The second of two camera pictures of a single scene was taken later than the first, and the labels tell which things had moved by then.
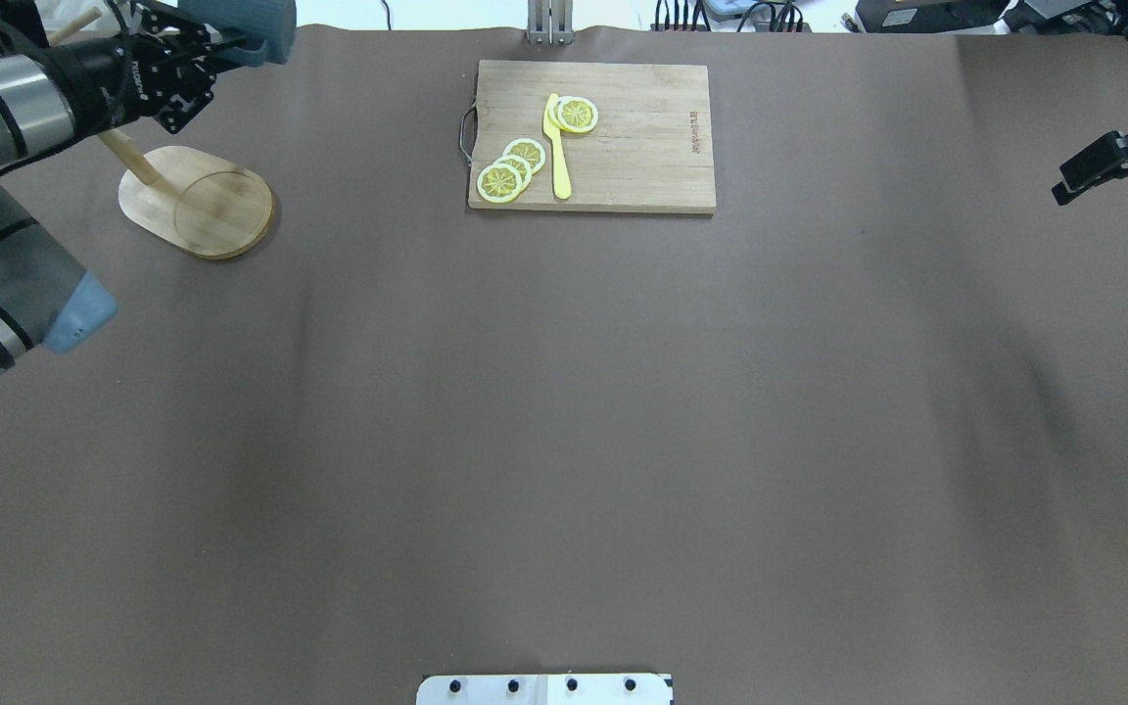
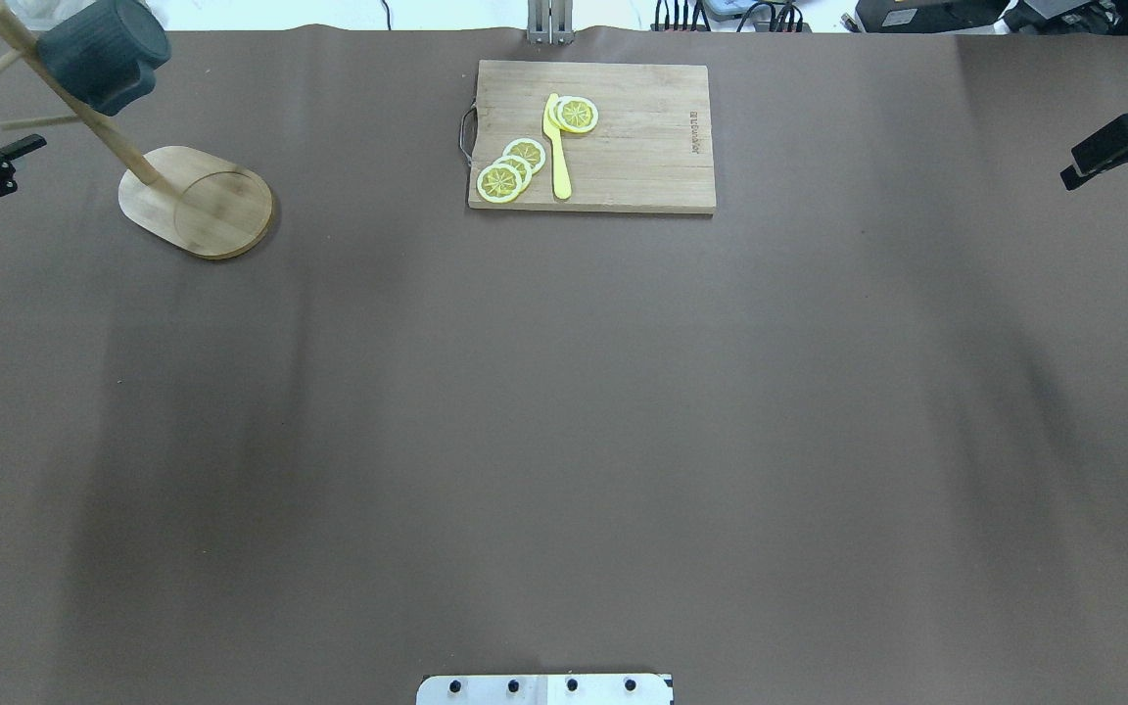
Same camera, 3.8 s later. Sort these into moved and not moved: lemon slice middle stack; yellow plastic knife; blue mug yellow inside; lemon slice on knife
Moved: blue mug yellow inside
Not moved: lemon slice on knife; yellow plastic knife; lemon slice middle stack
